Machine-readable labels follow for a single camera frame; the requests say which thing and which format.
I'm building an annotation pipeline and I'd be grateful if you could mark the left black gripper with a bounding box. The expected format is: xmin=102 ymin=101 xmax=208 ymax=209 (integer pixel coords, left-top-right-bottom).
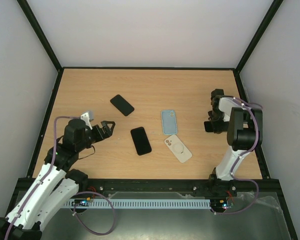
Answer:
xmin=76 ymin=121 xmax=115 ymax=152

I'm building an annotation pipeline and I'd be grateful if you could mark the black phone face down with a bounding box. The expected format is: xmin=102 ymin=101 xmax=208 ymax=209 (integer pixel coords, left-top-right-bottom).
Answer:
xmin=110 ymin=94 xmax=135 ymax=117

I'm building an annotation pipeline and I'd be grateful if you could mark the purple phone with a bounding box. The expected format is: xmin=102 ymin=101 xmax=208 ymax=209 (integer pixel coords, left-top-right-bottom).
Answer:
xmin=130 ymin=126 xmax=152 ymax=156

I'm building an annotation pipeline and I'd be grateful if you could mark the beige phone case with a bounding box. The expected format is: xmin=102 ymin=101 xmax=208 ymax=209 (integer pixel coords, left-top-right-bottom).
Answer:
xmin=164 ymin=134 xmax=193 ymax=164

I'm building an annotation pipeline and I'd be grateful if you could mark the light blue phone case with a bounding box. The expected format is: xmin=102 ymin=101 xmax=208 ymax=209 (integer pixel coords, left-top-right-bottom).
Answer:
xmin=161 ymin=109 xmax=178 ymax=135

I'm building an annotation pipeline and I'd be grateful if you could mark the white-edged black phone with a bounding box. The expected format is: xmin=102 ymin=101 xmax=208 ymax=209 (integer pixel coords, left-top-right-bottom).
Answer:
xmin=204 ymin=121 xmax=213 ymax=133

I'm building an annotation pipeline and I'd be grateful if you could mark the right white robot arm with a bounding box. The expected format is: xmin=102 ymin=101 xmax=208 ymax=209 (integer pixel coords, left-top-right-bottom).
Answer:
xmin=204 ymin=88 xmax=263 ymax=196

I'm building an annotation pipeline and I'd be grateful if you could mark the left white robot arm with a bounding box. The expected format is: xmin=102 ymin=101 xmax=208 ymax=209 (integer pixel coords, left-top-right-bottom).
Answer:
xmin=0 ymin=114 xmax=115 ymax=240

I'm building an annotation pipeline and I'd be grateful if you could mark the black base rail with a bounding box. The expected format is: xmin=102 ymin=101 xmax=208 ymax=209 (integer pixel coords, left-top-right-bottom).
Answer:
xmin=86 ymin=178 xmax=237 ymax=198

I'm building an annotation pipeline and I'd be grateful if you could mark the light blue cable duct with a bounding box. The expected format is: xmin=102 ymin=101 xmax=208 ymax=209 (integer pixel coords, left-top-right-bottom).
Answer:
xmin=61 ymin=199 xmax=211 ymax=210

